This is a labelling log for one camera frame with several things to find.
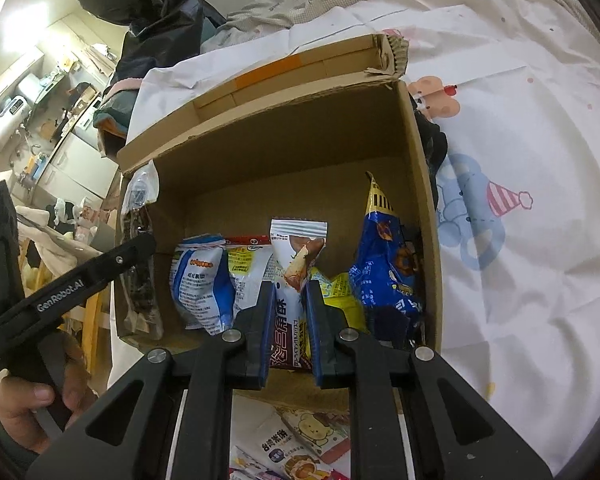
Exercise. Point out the person's left hand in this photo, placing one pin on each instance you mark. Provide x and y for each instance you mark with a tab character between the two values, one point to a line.
20	395

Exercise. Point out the white water heater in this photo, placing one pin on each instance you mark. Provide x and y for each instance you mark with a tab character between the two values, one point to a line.
10	120

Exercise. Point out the dark blue yellow-topped packet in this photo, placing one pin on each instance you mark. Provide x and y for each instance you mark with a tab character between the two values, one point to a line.
385	260

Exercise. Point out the white grey red-edged snack packet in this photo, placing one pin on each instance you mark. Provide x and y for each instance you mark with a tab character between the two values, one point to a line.
247	270

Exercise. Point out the white printed bed sheet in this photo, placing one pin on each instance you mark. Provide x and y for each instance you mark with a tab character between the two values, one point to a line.
530	210

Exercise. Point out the white kitchen base cabinet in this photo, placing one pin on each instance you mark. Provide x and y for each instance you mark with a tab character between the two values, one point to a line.
80	165

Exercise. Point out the red white snack packet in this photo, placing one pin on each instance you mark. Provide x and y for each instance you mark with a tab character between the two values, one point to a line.
292	455

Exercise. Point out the yellow snack packet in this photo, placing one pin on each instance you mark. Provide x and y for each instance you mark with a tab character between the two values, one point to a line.
342	300

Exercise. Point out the clear dark seaweed packet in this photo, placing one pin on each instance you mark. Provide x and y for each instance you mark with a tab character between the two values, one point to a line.
137	270

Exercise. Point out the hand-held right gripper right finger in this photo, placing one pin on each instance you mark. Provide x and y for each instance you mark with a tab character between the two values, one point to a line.
320	340

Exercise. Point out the blue white snack packet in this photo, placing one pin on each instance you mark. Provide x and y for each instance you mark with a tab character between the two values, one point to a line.
200	285

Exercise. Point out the floral quilt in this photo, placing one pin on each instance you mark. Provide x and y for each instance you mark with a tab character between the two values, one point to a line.
305	0

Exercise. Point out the dark cloth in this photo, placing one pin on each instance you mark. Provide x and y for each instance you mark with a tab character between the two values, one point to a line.
432	145

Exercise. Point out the yellow wooden chair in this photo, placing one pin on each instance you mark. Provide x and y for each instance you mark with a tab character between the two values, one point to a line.
94	320

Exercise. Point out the yellow bear print packet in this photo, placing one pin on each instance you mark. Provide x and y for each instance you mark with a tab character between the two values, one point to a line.
312	427

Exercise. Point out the purple pink snack packet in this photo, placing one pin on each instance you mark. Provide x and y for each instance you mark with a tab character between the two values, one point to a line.
250	467

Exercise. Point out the white brown pastry packet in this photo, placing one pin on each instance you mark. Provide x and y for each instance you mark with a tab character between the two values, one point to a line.
292	270

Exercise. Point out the teal orange cloth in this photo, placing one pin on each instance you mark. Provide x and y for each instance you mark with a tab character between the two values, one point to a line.
110	125

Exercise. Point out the large black plastic bag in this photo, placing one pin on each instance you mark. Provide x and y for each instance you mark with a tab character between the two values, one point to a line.
155	5

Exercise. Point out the brown cardboard box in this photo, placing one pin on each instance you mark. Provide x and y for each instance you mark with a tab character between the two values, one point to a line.
280	125

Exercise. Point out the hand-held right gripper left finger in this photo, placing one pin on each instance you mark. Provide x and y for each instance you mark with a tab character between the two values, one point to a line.
260	330

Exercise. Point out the beige hanging clothes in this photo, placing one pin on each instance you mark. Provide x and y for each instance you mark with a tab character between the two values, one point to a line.
55	245

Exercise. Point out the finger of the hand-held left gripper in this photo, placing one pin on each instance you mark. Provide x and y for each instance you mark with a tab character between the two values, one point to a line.
125	257

